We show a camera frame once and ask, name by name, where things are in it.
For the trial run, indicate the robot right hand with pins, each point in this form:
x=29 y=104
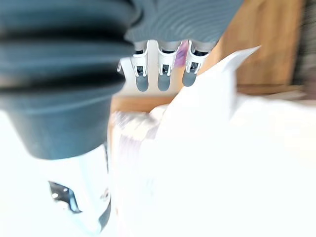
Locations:
x=59 y=74

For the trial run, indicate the pale striped cloth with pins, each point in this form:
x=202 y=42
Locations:
x=133 y=128

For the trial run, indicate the purple cloth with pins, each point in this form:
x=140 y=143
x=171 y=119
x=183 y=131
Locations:
x=180 y=55

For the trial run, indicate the white bed sheet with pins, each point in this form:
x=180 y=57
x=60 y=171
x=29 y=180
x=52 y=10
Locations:
x=222 y=160

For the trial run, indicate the wooden headboard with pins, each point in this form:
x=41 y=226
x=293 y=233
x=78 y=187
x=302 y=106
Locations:
x=266 y=37

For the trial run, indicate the dark woven panel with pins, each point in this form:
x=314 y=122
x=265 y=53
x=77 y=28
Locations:
x=307 y=42

